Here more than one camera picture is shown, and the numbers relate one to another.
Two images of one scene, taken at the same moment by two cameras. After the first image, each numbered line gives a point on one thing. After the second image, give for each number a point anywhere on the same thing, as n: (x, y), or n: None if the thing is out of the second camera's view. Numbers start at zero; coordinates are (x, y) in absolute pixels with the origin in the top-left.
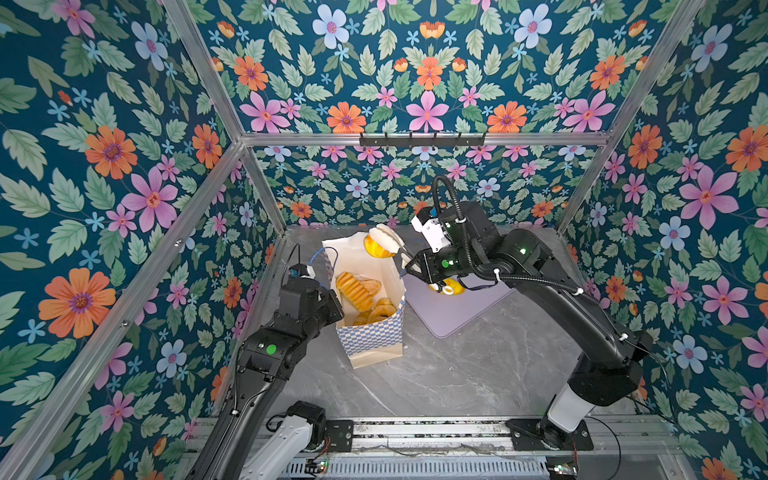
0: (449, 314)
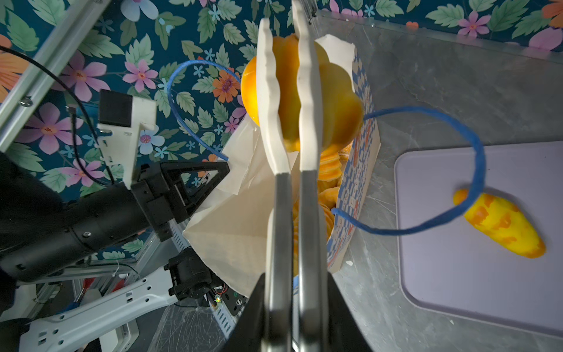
0: (463, 267)
